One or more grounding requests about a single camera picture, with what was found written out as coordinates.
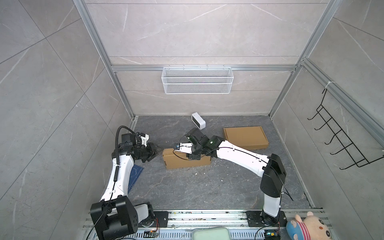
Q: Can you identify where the cardboard sheet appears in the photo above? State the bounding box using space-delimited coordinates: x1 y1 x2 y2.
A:
162 149 211 170

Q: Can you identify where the cardboard box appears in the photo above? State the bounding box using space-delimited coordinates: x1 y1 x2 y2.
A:
224 126 269 151

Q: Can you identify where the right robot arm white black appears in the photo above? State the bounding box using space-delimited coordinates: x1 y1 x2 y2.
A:
173 128 287 226

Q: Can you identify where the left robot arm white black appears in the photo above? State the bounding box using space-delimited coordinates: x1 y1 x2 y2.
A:
90 133 158 240

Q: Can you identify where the pale green box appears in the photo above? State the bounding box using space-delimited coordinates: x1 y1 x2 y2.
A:
192 228 231 240

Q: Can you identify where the white digital clock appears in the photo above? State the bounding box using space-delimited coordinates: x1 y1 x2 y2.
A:
191 112 206 130

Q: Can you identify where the blue book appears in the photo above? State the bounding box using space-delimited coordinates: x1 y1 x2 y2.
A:
128 165 144 193

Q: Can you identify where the pink plush pig toy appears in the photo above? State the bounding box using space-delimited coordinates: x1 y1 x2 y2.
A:
286 212 332 240

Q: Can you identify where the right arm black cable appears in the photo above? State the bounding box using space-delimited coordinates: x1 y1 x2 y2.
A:
172 134 217 161

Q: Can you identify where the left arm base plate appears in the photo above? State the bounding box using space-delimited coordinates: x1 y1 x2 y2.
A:
147 211 169 228

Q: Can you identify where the white wire mesh basket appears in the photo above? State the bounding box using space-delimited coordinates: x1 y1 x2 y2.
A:
161 67 234 95

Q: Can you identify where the aluminium rail base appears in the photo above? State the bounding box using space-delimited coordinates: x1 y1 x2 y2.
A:
80 208 334 240

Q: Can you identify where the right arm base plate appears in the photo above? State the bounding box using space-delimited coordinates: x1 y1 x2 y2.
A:
245 211 287 227

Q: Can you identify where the black wire hook rack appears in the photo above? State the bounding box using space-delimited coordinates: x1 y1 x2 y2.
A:
307 89 384 170

